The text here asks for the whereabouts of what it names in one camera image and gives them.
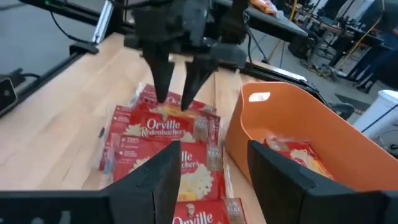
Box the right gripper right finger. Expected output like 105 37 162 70
246 139 398 224

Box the orange snack bag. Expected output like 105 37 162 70
249 0 278 16

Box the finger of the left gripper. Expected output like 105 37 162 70
141 50 176 104
180 60 219 112

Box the white plastic container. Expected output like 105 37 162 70
352 89 398 157

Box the orange plastic basket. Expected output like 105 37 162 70
224 81 398 192

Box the thin black cable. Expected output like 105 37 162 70
49 11 95 45

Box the person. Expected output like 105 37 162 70
348 0 398 93

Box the yellow cable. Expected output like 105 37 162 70
336 14 384 70

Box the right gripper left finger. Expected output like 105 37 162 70
0 139 183 224

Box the red Orville popcorn bag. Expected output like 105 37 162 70
113 134 226 203
172 197 248 224
263 131 336 181
98 105 133 174
123 103 222 144

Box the black desk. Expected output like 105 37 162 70
214 0 309 45

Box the dark rounded-corner device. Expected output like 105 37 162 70
0 77 19 116

